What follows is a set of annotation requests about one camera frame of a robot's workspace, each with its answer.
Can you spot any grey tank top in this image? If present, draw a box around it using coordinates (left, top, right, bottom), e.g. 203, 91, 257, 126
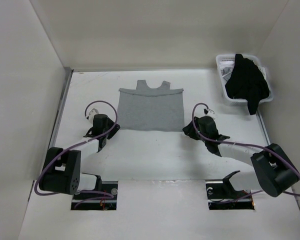
117, 80, 185, 132

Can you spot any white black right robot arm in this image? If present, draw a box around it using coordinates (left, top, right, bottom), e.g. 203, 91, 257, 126
182, 116, 300, 197

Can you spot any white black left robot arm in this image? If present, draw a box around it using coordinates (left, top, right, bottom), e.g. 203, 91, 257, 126
36, 114, 121, 200

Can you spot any black tank top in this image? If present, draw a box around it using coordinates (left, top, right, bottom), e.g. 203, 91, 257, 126
225, 54, 270, 115

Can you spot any white garment in basket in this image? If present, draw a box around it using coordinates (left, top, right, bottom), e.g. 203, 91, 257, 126
219, 60, 235, 82

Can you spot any white perforated plastic basket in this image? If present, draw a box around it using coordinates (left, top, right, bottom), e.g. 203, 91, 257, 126
215, 53, 274, 107

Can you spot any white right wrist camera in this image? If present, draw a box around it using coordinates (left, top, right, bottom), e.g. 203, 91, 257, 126
203, 108, 216, 120

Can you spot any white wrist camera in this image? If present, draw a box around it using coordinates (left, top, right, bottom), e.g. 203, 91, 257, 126
203, 108, 216, 120
86, 108, 99, 124

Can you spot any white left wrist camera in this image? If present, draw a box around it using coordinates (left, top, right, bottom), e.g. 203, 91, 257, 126
86, 108, 99, 124

